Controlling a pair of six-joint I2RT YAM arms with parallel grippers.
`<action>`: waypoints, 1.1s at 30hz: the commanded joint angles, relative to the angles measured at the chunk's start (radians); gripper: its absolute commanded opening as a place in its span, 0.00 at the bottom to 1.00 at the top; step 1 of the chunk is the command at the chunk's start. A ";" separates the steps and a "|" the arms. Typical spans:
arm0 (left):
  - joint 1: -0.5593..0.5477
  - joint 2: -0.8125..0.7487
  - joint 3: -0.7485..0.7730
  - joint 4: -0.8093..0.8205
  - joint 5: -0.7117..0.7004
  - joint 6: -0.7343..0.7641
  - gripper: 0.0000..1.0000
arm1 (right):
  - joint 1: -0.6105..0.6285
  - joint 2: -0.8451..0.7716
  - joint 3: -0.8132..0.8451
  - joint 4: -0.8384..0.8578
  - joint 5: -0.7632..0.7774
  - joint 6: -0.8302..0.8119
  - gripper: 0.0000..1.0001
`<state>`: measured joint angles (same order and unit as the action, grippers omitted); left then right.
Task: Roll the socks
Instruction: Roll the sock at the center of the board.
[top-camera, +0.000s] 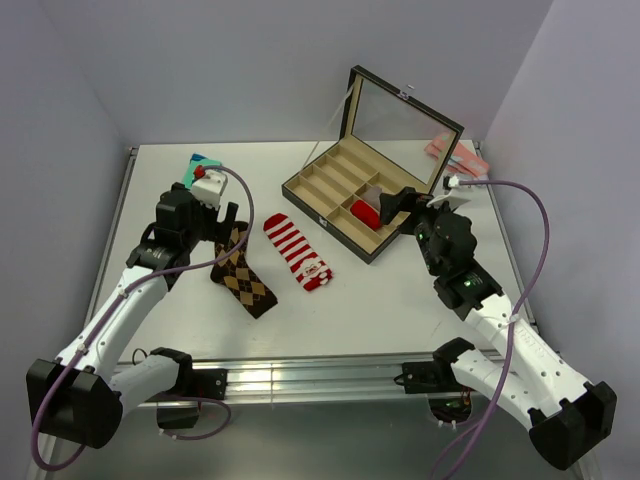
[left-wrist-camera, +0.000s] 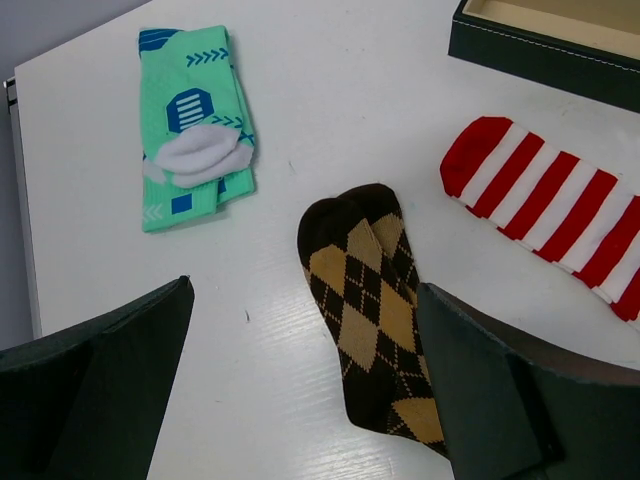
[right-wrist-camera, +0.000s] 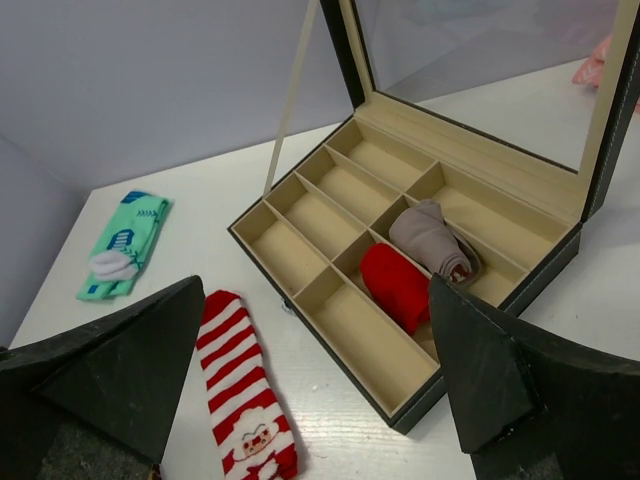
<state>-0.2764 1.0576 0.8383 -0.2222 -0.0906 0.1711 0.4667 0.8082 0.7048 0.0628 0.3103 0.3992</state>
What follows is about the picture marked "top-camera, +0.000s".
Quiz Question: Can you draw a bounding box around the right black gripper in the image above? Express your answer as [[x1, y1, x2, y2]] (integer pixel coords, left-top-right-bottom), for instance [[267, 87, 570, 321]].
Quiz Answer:
[[379, 186, 458, 276]]

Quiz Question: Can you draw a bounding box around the brown argyle sock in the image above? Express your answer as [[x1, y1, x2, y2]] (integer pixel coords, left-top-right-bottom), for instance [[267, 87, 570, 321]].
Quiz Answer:
[[210, 242, 278, 319]]

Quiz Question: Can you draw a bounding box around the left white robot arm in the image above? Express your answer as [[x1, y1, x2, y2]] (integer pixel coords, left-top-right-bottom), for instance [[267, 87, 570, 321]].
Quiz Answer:
[[26, 178, 238, 449]]

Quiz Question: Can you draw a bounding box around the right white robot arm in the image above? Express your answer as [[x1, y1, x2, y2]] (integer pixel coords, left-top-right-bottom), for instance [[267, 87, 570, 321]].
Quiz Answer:
[[380, 187, 617, 470]]

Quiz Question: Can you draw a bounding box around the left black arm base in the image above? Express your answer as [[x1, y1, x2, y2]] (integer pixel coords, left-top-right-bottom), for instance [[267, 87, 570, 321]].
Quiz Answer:
[[132, 347, 228, 430]]

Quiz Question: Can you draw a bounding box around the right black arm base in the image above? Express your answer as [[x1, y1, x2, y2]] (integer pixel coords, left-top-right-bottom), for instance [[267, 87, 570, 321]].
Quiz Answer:
[[393, 337, 475, 426]]

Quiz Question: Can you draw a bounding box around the grey rolled sock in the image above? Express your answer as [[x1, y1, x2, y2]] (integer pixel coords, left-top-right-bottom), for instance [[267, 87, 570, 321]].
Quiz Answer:
[[360, 185, 383, 210]]

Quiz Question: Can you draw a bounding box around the red rolled sock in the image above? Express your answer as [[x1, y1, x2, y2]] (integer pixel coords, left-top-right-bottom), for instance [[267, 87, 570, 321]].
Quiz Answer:
[[350, 200, 382, 231]]

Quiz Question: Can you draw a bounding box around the black compartment box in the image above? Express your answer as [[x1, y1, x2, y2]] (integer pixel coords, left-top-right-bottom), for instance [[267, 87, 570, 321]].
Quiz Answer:
[[282, 66, 464, 264]]

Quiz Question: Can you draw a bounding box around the teal green sock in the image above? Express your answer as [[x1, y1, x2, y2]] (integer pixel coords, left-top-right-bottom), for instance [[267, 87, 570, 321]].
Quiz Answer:
[[182, 153, 222, 189]]

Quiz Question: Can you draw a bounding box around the pink sock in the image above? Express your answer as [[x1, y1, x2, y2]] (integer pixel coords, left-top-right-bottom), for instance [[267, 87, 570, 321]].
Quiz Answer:
[[424, 133, 489, 180]]

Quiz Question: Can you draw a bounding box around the red white striped santa sock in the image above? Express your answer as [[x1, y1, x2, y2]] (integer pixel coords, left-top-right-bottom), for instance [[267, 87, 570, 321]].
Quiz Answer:
[[263, 213, 333, 292]]

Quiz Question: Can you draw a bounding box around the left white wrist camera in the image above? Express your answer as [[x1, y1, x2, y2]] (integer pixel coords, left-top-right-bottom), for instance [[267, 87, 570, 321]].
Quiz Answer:
[[190, 168, 228, 210]]

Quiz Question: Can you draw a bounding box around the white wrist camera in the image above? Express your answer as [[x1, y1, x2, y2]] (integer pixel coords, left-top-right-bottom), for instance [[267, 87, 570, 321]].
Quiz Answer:
[[427, 175, 470, 211], [190, 168, 228, 210]]

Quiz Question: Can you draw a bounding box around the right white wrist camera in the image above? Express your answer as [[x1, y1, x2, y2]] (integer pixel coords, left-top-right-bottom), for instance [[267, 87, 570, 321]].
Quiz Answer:
[[427, 175, 470, 211]]

